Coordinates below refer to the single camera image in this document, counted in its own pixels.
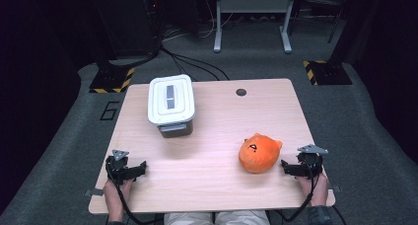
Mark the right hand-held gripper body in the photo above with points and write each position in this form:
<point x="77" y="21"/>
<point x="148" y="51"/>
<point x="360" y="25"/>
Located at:
<point x="310" y="164"/>

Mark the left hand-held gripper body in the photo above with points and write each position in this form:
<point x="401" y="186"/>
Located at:
<point x="119" y="167"/>

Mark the orange plush toy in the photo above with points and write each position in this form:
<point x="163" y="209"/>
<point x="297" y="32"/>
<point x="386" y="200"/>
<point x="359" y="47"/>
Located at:
<point x="259" y="154"/>

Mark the transparent brown storage box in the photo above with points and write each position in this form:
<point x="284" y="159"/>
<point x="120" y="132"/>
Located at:
<point x="175" y="130"/>

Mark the white box lid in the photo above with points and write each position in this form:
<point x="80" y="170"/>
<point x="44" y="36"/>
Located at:
<point x="171" y="98"/>

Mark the person's left hand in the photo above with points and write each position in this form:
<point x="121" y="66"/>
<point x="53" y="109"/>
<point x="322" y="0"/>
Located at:
<point x="113" y="192"/>

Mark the person's right hand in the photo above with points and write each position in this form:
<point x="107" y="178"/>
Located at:
<point x="317" y="188"/>

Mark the person's legs in beige pants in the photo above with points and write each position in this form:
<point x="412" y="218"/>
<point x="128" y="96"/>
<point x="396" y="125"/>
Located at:
<point x="243" y="218"/>

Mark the black stand with striped base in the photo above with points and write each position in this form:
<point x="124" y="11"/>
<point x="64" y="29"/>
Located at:
<point x="328" y="73"/>
<point x="111" y="78"/>

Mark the black equipment cabinet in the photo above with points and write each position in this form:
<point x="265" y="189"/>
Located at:
<point x="131" y="21"/>

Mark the white metal stand frame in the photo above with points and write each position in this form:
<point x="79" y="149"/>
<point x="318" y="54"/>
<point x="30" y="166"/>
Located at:
<point x="251" y="5"/>

